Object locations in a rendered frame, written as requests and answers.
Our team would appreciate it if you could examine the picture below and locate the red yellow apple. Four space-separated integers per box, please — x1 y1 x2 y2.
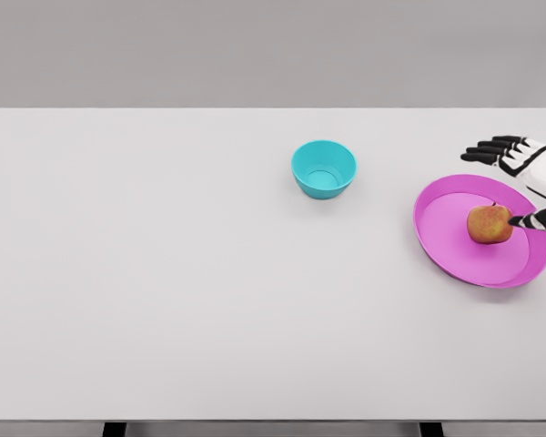
466 201 514 245

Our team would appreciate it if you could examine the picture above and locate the pink plate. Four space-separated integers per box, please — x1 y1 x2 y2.
412 174 546 290

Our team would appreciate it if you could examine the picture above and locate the blue bowl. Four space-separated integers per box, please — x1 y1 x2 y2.
291 139 358 200

